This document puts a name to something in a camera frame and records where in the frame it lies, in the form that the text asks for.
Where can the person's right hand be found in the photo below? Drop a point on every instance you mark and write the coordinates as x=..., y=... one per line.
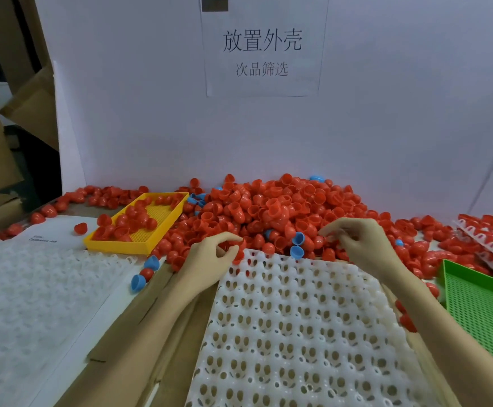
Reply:
x=369, y=245

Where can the person's left hand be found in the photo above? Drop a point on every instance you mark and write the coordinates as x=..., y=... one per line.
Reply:
x=204, y=256

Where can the person's right thumb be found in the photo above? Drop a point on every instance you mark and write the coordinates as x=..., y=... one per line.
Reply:
x=340, y=243

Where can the person's left thumb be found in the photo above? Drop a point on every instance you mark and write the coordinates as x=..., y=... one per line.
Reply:
x=226, y=253

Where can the red plastic half shell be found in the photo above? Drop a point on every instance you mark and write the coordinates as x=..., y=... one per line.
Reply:
x=239, y=251

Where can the person's right forearm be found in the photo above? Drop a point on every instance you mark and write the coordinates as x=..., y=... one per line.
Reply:
x=441, y=334

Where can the blue plastic half shell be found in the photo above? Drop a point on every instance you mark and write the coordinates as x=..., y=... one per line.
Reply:
x=298, y=238
x=137, y=283
x=296, y=252
x=317, y=178
x=152, y=263

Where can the pile of red plastic shells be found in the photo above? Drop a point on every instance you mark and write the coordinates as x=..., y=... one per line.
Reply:
x=272, y=211

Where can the yellow plastic mesh tray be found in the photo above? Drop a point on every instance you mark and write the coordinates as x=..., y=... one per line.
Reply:
x=153, y=245

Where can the white perforated holder tray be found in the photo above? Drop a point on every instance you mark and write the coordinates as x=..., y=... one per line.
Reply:
x=301, y=334

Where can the red shells heap in tray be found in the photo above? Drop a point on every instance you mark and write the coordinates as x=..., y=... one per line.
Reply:
x=128, y=222

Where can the brown cardboard sheet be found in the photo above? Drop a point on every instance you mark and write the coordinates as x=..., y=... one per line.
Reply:
x=174, y=347

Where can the lone red plastic shell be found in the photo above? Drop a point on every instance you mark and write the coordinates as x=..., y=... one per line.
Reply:
x=80, y=228

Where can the white trays filled with shells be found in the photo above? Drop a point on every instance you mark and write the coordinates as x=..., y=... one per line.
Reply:
x=490, y=241

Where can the green plastic mesh tray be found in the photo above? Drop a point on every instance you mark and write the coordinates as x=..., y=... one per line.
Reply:
x=483, y=309

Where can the white paper sheet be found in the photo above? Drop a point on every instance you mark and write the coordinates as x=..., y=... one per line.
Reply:
x=51, y=232

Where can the stack of white holder trays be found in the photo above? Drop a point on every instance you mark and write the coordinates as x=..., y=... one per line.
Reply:
x=30, y=309

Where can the folded brown cardboard flaps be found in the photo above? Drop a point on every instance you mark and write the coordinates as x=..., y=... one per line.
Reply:
x=30, y=80

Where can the white paper wall sign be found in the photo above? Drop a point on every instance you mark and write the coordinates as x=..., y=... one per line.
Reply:
x=263, y=46

